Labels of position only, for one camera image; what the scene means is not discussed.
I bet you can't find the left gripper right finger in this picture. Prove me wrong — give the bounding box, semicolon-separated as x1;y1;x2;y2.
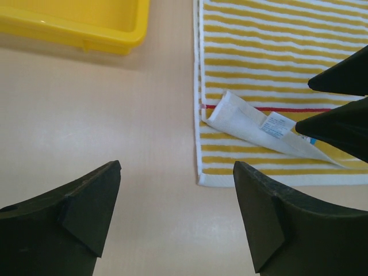
233;162;367;275

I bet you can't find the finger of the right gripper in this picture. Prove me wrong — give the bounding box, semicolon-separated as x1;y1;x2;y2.
308;46;368;96
296;98;367;162

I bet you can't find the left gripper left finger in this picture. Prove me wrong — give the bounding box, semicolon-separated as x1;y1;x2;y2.
1;160;121;275

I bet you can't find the yellow striped towel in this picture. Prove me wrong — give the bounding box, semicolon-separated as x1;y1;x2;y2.
193;1;367;187

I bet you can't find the yellow plastic tray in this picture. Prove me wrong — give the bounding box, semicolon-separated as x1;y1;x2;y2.
1;0;150;55

